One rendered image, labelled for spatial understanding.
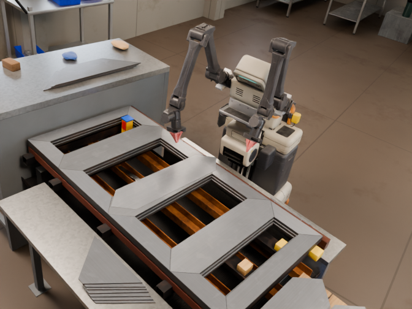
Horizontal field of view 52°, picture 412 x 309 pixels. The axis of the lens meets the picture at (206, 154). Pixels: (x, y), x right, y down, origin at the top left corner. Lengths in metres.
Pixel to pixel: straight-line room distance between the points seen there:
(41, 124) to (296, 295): 1.71
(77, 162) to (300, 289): 1.34
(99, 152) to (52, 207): 0.42
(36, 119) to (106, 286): 1.15
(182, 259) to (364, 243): 2.04
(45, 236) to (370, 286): 2.25
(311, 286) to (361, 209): 2.05
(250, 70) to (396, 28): 6.58
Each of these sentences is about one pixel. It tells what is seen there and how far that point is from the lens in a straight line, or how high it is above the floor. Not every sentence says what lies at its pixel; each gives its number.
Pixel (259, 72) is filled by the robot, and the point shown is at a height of 1.34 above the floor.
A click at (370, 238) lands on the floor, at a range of 3.72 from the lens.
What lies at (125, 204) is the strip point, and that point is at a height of 0.85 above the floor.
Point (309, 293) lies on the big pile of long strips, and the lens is 1.96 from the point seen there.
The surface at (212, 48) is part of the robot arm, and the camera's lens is 2.46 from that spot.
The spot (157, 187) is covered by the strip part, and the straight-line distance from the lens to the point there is 2.25.
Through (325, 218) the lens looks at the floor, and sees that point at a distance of 3.70.
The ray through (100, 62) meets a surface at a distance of 3.03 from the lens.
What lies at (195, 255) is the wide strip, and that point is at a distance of 1.95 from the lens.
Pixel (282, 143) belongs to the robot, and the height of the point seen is 0.78.
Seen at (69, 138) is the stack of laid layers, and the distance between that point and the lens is 2.65.
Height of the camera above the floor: 2.32
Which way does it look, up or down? 35 degrees down
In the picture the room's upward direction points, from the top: 10 degrees clockwise
